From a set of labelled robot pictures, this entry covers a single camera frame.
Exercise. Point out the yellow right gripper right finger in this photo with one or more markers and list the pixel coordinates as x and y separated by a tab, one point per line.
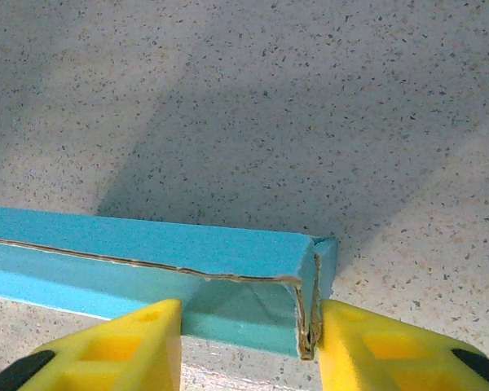
383	354

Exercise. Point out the teal paper box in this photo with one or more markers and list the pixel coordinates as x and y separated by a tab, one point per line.
106	244

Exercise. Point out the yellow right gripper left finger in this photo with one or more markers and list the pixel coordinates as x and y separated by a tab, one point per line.
118	350

